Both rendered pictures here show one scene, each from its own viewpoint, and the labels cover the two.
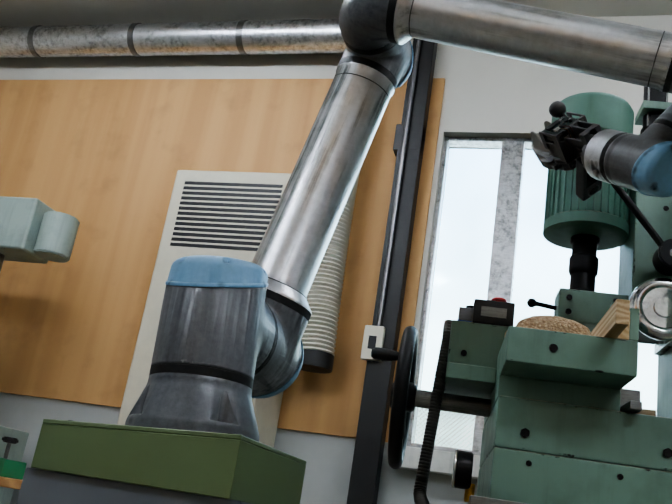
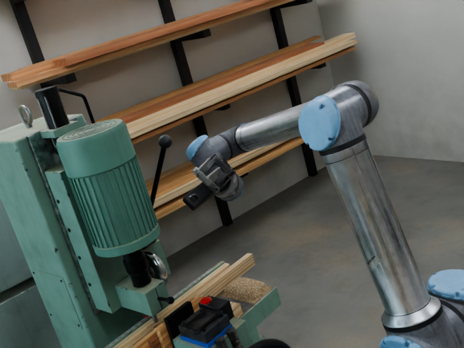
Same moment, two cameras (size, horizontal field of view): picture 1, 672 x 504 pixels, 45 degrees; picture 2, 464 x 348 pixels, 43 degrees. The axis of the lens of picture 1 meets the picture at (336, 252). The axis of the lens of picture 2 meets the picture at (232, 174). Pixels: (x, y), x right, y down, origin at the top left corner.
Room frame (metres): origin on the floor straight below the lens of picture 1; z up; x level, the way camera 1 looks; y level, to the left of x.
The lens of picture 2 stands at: (2.55, 0.59, 1.75)
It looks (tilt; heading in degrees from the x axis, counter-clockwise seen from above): 18 degrees down; 217
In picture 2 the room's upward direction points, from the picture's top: 15 degrees counter-clockwise
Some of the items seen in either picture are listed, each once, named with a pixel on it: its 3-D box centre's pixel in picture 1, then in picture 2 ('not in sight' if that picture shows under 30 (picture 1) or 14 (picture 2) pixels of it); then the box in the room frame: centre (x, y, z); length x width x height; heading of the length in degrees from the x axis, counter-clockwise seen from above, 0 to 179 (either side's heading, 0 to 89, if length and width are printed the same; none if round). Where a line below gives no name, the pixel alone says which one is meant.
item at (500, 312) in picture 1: (484, 318); (208, 319); (1.60, -0.32, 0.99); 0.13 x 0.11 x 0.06; 171
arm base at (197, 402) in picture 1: (196, 408); not in sight; (1.18, 0.16, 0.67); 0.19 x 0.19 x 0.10
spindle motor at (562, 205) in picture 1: (589, 173); (109, 188); (1.60, -0.52, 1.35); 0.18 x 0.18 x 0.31
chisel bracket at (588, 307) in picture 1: (590, 315); (143, 295); (1.59, -0.54, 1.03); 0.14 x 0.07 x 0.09; 81
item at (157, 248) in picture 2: not in sight; (148, 262); (1.41, -0.68, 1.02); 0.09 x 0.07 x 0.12; 171
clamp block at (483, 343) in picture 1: (481, 353); (213, 344); (1.61, -0.33, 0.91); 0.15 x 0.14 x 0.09; 171
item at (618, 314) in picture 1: (587, 353); (186, 309); (1.49, -0.50, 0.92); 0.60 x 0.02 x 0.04; 171
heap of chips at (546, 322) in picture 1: (552, 327); (244, 286); (1.35, -0.39, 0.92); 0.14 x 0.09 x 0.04; 81
